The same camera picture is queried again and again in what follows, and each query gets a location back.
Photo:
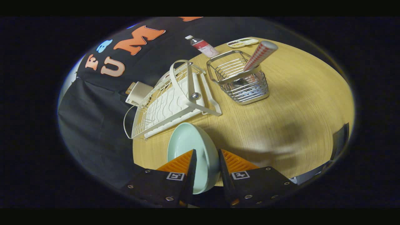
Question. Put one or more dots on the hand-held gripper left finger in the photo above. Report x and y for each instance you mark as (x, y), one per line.
(190, 175)

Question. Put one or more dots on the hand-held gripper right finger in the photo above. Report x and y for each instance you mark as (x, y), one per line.
(225, 175)

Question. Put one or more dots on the pale green plate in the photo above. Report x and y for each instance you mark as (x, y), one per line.
(187, 140)

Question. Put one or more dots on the white toaster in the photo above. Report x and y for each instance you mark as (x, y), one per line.
(139, 93)

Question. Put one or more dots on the brown toast slice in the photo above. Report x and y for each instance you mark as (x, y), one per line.
(130, 89)

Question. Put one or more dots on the small clear plastic bottle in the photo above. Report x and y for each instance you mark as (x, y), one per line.
(204, 47)

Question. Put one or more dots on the white compartment snack tray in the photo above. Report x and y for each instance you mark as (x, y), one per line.
(243, 42)

